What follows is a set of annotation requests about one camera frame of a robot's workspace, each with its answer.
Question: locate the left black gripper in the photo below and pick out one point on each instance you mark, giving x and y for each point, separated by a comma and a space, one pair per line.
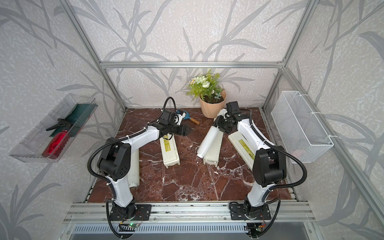
181, 127

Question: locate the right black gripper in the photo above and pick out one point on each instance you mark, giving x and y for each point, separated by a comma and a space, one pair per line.
217, 122

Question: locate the plastic wrap roll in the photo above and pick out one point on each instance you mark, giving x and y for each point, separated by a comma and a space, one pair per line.
134, 172
210, 138

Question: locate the white wrap dispenser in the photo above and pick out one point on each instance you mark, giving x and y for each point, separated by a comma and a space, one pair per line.
233, 145
169, 151

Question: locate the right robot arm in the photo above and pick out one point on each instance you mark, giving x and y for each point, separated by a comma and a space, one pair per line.
269, 166

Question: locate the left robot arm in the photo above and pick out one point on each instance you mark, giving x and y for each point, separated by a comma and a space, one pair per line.
112, 161

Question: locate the blue garden hand rake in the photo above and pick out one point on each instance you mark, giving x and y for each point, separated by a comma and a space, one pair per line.
186, 116

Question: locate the potted green plant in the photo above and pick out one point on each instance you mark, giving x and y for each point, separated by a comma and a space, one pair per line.
208, 90

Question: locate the red spray bottle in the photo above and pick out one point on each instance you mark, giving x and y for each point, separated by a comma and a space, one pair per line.
56, 145

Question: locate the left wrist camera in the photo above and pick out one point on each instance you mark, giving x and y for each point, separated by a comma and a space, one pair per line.
179, 117

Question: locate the white wire mesh basket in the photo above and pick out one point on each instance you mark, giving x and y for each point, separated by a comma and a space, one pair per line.
301, 132

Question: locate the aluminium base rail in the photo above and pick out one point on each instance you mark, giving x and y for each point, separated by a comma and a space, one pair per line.
189, 212

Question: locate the clear plastic wall tray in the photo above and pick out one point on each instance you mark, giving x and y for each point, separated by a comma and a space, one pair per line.
49, 140

